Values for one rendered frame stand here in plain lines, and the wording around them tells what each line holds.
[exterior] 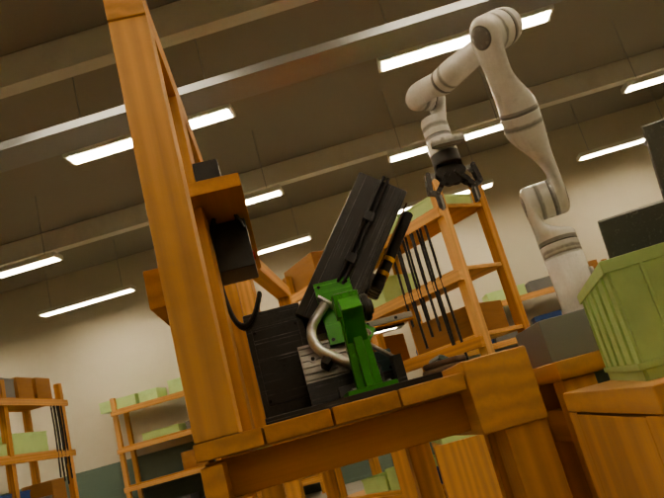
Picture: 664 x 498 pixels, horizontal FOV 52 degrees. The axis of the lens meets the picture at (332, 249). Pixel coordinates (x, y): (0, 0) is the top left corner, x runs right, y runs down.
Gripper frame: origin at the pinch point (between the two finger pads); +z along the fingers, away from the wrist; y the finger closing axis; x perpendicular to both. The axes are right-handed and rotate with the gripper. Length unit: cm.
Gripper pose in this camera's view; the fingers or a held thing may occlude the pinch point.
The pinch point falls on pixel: (460, 203)
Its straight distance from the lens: 177.9
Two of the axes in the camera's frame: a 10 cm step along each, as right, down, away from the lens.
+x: 0.4, -2.7, -9.6
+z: 2.6, 9.3, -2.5
